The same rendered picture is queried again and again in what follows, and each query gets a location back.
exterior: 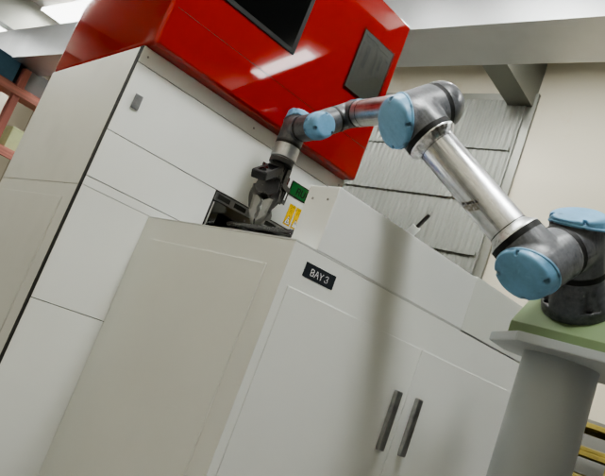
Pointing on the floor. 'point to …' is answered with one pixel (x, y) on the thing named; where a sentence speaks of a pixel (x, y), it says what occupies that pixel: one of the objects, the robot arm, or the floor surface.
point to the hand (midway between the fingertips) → (254, 222)
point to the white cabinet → (274, 371)
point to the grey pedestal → (547, 404)
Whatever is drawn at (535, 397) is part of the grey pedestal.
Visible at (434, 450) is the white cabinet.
